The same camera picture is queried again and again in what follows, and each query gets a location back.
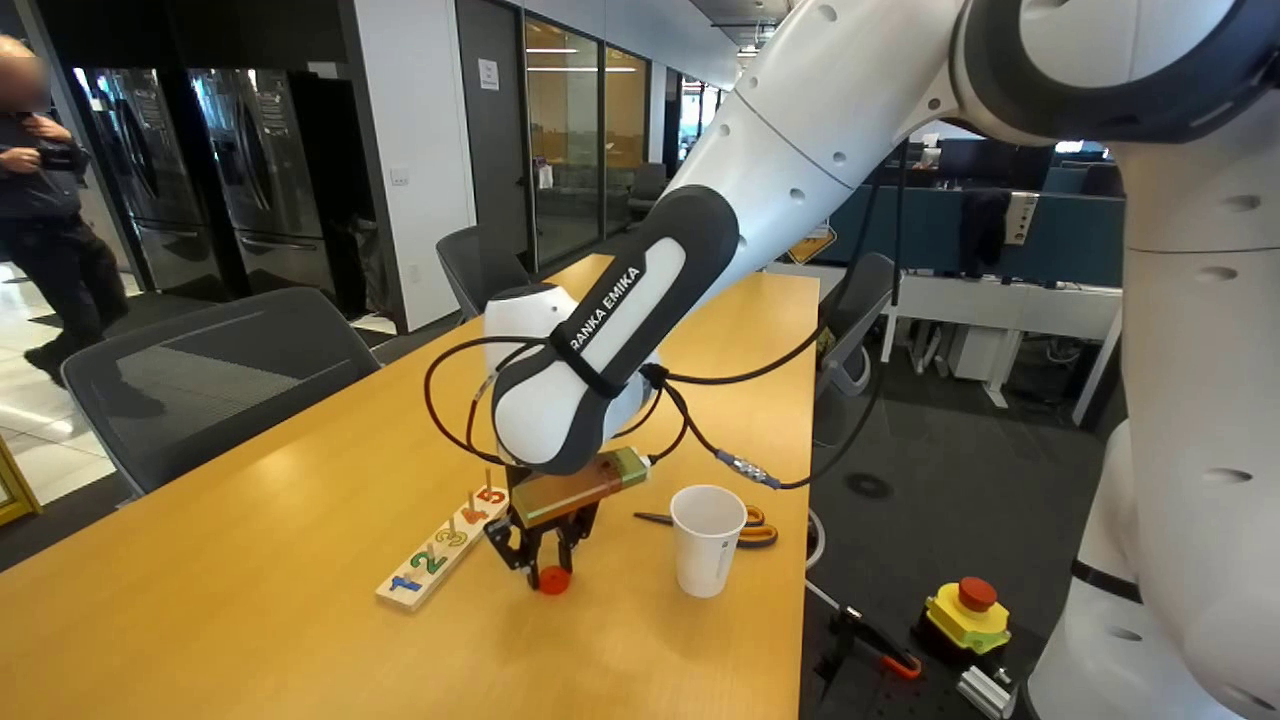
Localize dark glass door cabinet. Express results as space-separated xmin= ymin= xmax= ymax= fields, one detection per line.
xmin=70 ymin=59 xmax=343 ymax=299

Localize blue desk partition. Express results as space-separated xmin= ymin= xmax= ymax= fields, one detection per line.
xmin=825 ymin=138 xmax=1133 ymax=294

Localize yellow framed board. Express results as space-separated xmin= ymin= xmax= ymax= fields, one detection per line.
xmin=0 ymin=436 xmax=44 ymax=531

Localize grey metal block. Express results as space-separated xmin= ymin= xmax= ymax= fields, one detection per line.
xmin=950 ymin=660 xmax=1024 ymax=720

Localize yellow red emergency stop button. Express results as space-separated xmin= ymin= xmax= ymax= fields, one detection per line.
xmin=920 ymin=574 xmax=1015 ymax=660

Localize black tool with red handle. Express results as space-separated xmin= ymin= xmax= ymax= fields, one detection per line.
xmin=812 ymin=604 xmax=929 ymax=687

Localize white yellow sign board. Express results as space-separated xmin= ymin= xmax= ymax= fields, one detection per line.
xmin=788 ymin=229 xmax=838 ymax=267

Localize black looping cable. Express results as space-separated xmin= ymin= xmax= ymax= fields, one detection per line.
xmin=419 ymin=333 xmax=538 ymax=471

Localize wooden number puzzle board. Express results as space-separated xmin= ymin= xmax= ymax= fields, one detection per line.
xmin=371 ymin=481 xmax=516 ymax=618

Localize grey mesh office chair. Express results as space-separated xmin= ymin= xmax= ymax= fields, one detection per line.
xmin=57 ymin=283 xmax=383 ymax=500
xmin=430 ymin=224 xmax=538 ymax=320

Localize black cable with connector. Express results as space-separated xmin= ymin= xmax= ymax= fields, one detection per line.
xmin=636 ymin=131 xmax=924 ymax=498

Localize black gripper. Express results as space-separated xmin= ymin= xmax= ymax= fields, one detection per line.
xmin=479 ymin=500 xmax=599 ymax=581

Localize black orange handled scissors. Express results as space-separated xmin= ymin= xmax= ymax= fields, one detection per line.
xmin=633 ymin=500 xmax=783 ymax=552

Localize white office desk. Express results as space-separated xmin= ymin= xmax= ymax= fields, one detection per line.
xmin=877 ymin=272 xmax=1133 ymax=431

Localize dark office chair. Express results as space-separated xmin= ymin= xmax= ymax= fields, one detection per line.
xmin=812 ymin=254 xmax=898 ymax=446

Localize person in dark clothes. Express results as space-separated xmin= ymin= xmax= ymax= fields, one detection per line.
xmin=0 ymin=31 xmax=136 ymax=391

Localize white paper cup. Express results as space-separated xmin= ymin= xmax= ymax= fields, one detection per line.
xmin=665 ymin=481 xmax=750 ymax=601

